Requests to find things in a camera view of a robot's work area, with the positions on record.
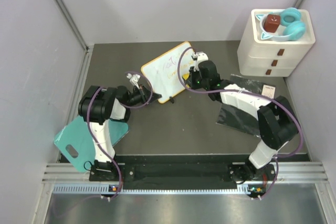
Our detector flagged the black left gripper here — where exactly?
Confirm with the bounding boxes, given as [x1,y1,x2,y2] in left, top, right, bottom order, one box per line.
[125,84,162,108]

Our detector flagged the yellow black whiteboard eraser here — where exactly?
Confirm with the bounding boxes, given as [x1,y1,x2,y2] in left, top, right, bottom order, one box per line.
[182,73,190,88]

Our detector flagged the yellow framed whiteboard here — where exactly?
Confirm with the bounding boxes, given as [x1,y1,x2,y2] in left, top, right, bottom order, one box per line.
[141,41,191,104]

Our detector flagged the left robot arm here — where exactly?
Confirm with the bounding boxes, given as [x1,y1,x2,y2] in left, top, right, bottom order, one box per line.
[78,84,162,180]

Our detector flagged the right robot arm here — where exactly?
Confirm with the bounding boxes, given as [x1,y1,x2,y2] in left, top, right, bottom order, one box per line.
[183,60,299,180]

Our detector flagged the black whiteboard marker clip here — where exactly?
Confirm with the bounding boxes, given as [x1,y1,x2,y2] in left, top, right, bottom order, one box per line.
[169,97,175,104]

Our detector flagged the black sheet with white label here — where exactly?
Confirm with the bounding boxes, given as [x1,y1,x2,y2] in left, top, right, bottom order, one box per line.
[230,74,276,99]

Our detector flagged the white three-drawer organizer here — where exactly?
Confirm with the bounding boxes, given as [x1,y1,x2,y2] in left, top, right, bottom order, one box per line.
[237,9,316,77]

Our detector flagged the brown cube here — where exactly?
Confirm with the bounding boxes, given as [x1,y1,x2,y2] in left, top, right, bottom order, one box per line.
[263,14,281,33]

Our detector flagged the teal cutting board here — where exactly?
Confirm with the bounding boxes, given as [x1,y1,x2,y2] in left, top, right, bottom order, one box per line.
[54,116,129,173]

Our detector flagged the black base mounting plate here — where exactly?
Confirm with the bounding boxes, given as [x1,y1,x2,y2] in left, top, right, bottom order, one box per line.
[84,154,275,190]

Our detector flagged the teal white cat-ear headphones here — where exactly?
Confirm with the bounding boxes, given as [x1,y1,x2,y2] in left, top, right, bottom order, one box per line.
[255,7,306,42]

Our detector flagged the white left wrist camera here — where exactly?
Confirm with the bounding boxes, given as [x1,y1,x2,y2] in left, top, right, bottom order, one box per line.
[127,73,140,89]

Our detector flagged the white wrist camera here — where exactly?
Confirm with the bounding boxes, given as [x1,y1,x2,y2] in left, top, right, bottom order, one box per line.
[127,73,140,89]
[192,52,208,65]

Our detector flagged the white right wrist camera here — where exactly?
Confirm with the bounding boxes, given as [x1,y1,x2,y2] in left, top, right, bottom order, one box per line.
[192,52,208,65]

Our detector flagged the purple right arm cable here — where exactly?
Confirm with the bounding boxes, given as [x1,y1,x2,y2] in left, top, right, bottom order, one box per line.
[177,47,304,201]

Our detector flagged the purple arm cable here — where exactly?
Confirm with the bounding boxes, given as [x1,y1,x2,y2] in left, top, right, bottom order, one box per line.
[177,47,304,201]
[88,71,154,201]

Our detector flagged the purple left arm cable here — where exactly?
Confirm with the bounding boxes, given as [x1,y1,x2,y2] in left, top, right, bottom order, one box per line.
[88,71,154,201]

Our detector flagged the grey slotted cable duct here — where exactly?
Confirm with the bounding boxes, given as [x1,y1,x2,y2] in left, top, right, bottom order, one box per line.
[53,184,250,195]

